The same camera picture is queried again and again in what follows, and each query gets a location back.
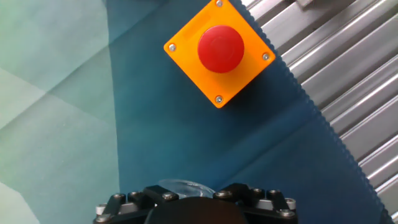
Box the orange emergency stop button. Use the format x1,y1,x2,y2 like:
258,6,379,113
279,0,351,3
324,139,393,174
163,0,276,109

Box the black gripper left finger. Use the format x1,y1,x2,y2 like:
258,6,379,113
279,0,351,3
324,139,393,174
93,185,180,224

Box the clear glass mug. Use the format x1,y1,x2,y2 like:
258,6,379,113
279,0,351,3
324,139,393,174
157,178,216,200

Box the blue green white tablecloth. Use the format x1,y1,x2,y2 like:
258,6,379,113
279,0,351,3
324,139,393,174
0,0,396,224

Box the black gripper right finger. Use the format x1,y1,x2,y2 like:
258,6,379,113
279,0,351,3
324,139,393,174
213,182,299,224

